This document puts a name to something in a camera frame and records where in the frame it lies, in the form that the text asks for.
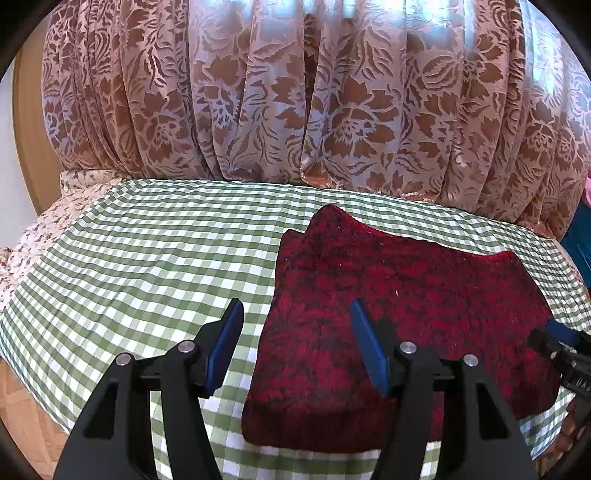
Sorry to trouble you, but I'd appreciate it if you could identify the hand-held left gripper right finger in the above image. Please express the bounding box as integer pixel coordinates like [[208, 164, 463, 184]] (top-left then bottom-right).
[[349, 299, 539, 480]]

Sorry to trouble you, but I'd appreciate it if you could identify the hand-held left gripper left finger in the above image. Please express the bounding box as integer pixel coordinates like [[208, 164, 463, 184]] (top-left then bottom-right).
[[54, 298, 245, 480]]

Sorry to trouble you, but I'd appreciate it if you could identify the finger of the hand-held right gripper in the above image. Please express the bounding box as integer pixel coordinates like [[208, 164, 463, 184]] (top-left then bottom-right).
[[526, 319, 591, 365]]

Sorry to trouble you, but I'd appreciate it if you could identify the dark red knitted sweater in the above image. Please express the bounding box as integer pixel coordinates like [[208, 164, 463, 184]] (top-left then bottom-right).
[[241, 204, 561, 455]]

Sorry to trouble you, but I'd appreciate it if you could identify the teal cloth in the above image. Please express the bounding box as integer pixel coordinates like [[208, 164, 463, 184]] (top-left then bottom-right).
[[560, 207, 591, 274]]

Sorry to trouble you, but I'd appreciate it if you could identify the green checkered bedsheet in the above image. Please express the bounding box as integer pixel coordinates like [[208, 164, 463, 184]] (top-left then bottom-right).
[[0, 178, 587, 480]]

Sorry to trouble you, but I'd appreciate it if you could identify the white floral bedsheet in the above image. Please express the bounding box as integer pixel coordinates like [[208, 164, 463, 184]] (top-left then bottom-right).
[[0, 168, 125, 308]]

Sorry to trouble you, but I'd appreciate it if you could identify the brown floral curtain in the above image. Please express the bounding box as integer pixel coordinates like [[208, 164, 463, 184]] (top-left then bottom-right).
[[41, 0, 591, 241]]

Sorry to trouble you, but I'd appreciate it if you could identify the white sheer curtain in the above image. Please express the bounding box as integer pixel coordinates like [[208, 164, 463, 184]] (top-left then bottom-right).
[[522, 0, 591, 139]]

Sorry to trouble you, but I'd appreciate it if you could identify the wooden headboard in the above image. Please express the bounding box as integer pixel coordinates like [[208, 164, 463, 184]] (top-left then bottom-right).
[[10, 55, 66, 219]]

